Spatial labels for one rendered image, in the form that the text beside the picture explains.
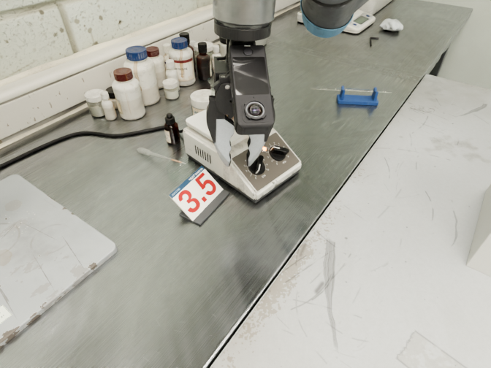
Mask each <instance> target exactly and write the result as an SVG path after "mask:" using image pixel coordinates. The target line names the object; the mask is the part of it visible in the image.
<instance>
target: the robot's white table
mask: <svg viewBox="0 0 491 368"><path fill-rule="evenodd" d="M490 184H491V89H488V88H482V87H479V86H475V85H470V84H467V83H461V82H458V81H454V80H449V79H446V78H442V77H436V76H433V75H430V74H426V75H425V76H424V77H423V79H422V80H421V82H420V83H419V84H418V86H417V87H416V88H415V90H414V91H413V93H412V94H411V95H410V96H409V97H408V99H407V101H406V102H405V104H404V105H403V106H402V107H401V108H400V110H399V111H398V113H397V114H396V116H395V117H394V118H393V119H392V121H391V122H390V124H389V125H388V126H387V128H386V129H385V130H384V132H383V133H382V135H381V136H380V137H379V138H378V140H377V141H376V143H375V144H374V146H372V148H371V149H370V151H369V152H368V154H367V155H366V156H365V157H364V159H363V160H362V162H361V163H360V164H359V166H358V167H357V168H356V170H355V171H354V173H353V174H352V175H351V176H350V178H349V179H348V181H347V182H346V184H345V185H344V186H343V187H342V188H341V190H340V191H339V193H338V195H337V196H336V197H335V198H334V199H333V201H332V202H331V204H330V205H329V207H328V208H327V209H326V210H325V212H324V213H323V215H322V216H321V217H320V219H319V220H318V221H317V223H316V224H315V226H314V227H313V228H312V229H311V231H310V232H309V233H308V235H307V237H306V238H305V239H304V240H303V241H302V243H301V244H300V246H299V247H298V249H297V250H296V251H295V252H294V254H293V255H292V257H291V258H290V259H289V261H288V262H287V263H286V265H285V266H284V268H283V269H282V270H281V271H280V273H279V274H278V276H277V277H276V279H274V281H273V282H272V284H271V285H270V287H269V288H268V289H267V290H266V292H265V293H264V295H263V296H262V298H261V299H260V300H259V301H258V303H257V304H256V306H255V307H254V308H253V310H252V311H251V312H250V313H249V315H248V317H247V318H246V319H245V320H244V321H243V323H242V324H241V326H240V327H239V329H238V330H237V331H236V332H235V334H234V335H233V337H232V338H231V340H230V341H229V342H228V343H227V345H226V346H225V348H224V349H223V350H222V351H221V353H220V354H219V356H218V357H217V359H216V360H215V361H214V362H213V364H212V365H211V366H210V368H491V277H490V276H489V275H486V274H484V273H482V272H479V271H477V270H475V269H472V268H470V267H467V266H466V264H467V260H468V255H469V253H470V249H471V244H472V242H473V236H474V233H475V230H476V225H477V222H478V219H479V214H480V211H481V208H482V203H483V200H484V195H485V192H486V190H487V189H488V187H489V186H490Z"/></svg>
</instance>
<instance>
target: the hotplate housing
mask: <svg viewBox="0 0 491 368"><path fill-rule="evenodd" d="M275 132H276V133H277V134H278V135H279V137H280V138H281V139H282V140H283V138H282V137H281V136H280V134H279V133H278V132H277V131H276V130H275V129H272V131H271V132H270V135H272V134H274V133H275ZM183 138H184V144H185V149H186V153H187V156H188V157H189V158H191V159H193V160H194V161H196V162H197V163H198V164H200V165H201V166H203V167H204V168H206V169H207V170H208V171H210V172H212V173H213V174H214V175H215V176H217V177H219V178H220V179H221V180H223V181H224V182H225V183H227V184H228V185H230V186H232V187H233V188H234V189H235V190H237V191H239V192H240V193H241V194H242V195H244V196H246V197H247V198H249V199H250V200H251V201H253V202H254V203H257V202H258V201H259V200H261V199H262V198H264V197H265V196H266V195H268V194H269V193H270V192H272V191H273V190H275V189H276V188H277V187H278V186H280V185H281V184H283V183H284V182H286V181H287V180H288V179H289V178H291V177H292V176H294V175H295V174H297V173H298V172H299V171H300V169H301V165H302V164H301V160H300V159H299V158H298V157H297V156H296V154H295V153H294V152H293V151H292V149H291V148H290V147H289V146H288V145H287V144H286V142H285V141H284V140H283V141H284V142H285V144H286V145H287V146H288V147H289V149H290V150H291V151H292V152H293V154H295V156H296V157H297V158H298V160H299V163H297V164H295V165H294V166H293V167H292V168H290V169H289V170H287V171H286V172H284V173H283V174H282V175H280V176H279V177H277V178H276V179H274V180H273V181H272V182H270V183H269V184H267V185H266V186H265V187H263V188H262V189H260V190H259V191H257V190H256V189H255V188H254V187H253V186H252V184H251V183H250V182H249V181H248V179H247V178H246V176H245V175H244V174H243V173H242V172H241V171H240V169H239V168H238V167H237V165H236V164H235V162H234V161H233V160H232V158H234V157H235V156H237V155H239V154H240V153H242V152H243V151H245V150H247V149H248V144H247V141H248V138H249V137H247V138H246V139H244V140H242V141H241V142H239V143H237V144H236V145H233V146H232V149H231V151H230V154H231V164H230V166H229V167H227V166H226V165H225V164H224V163H223V161H222V160H221V159H220V157H219V155H218V153H217V150H216V147H215V145H214V143H213V141H211V140H210V139H208V138H207V137H205V136H203V135H201V134H200V133H199V132H197V131H195V130H193V129H192V128H190V127H189V126H187V127H185V128H184V130H183Z"/></svg>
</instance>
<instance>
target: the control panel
mask: <svg viewBox="0 0 491 368"><path fill-rule="evenodd" d="M273 145H278V146H281V147H284V148H288V149H289V147H288V146H287V145H286V144H285V142H284V141H283V140H282V139H281V138H280V137H279V135H278V134H277V133H276V132H275V133H274V134H272V135H270V136H269V137H268V139H267V141H266V143H265V144H264V147H266V151H264V150H262V151H261V153H260V154H259V156H260V155H262V156H263V157H264V159H263V163H264V165H265V171H264V173H263V174H261V175H255V174H253V173H252V172H251V171H250V170H249V168H248V166H247V160H246V154H247V152H248V149H247V150H245V151H243V152H242V153H240V154H239V155H237V156H235V157H234V158H232V160H233V161H234V162H235V164H236V165H237V167H238V168H239V169H240V171H241V172H242V173H243V174H244V175H245V177H246V178H247V179H248V181H249V182H250V183H251V184H252V186H253V187H254V188H255V189H256V190H257V191H259V190H260V189H262V188H263V187H265V186H266V185H267V184H269V183H270V182H272V181H273V180H274V179H276V178H277V177H279V176H280V175H282V174H283V173H284V172H286V171H287V170H289V169H290V168H292V167H293V166H294V165H295V164H297V163H299V160H298V158H297V157H296V156H295V154H293V152H292V151H291V150H290V149H289V152H288V153H287V154H286V157H285V159H284V160H282V161H276V160H274V159H273V158H272V157H271V155H270V148H271V147H272V146H273ZM259 156H258V157H259ZM258 157H257V158H258Z"/></svg>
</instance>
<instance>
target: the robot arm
mask: <svg viewBox="0 0 491 368"><path fill-rule="evenodd" d="M367 1H369V0H300V9H301V12H302V21H303V23H304V25H305V27H306V28H307V30H308V31H309V32H311V33H312V34H313V35H315V36H317V37H321V38H330V37H334V36H336V35H338V34H340V33H341V32H342V31H343V30H344V29H345V28H346V27H347V25H348V24H349V23H350V22H351V20H352V18H353V16H354V13H355V12H356V11H357V10H358V9H359V8H360V7H361V6H363V5H364V4H365V3H366V2H367ZM274 14H275V0H213V17H214V18H215V19H214V32H215V34H216V35H218V36H220V37H222V38H225V39H227V54H226V55H225V56H214V84H213V89H214V92H215V96H212V95H209V104H208V106H207V110H206V121H207V125H208V130H209V132H210V135H211V138H212V140H213V143H214V145H215V147H216V150H217V153H218V155H219V157H220V159H221V160H222V161H223V163H224V164H225V165H226V166H227V167H229V166H230V164H231V154H230V151H231V149H232V146H231V142H230V138H231V137H232V135H233V134H234V130H235V131H236V133H237V134H239V135H248V136H249V138H248V141H247V144H248V152H247V154H246V160H247V166H250V165H252V163H253V162H254V161H255V160H256V159H257V157H258V156H259V154H260V153H261V151H262V148H263V147H264V144H265V143H266V141H267V139H268V137H269V135H270V132H271V131H272V128H273V125H274V122H275V109H274V105H273V104H274V100H275V99H274V96H273V95H271V90H270V89H271V86H270V80H269V74H268V68H267V58H266V52H265V48H264V46H263V45H256V42H255V41H257V40H261V39H266V38H268V37H269V36H270V34H271V25H272V22H271V21H272V20H273V19H274ZM222 60H225V61H222ZM233 116H234V121H233V120H232V119H231V118H232V117H233Z"/></svg>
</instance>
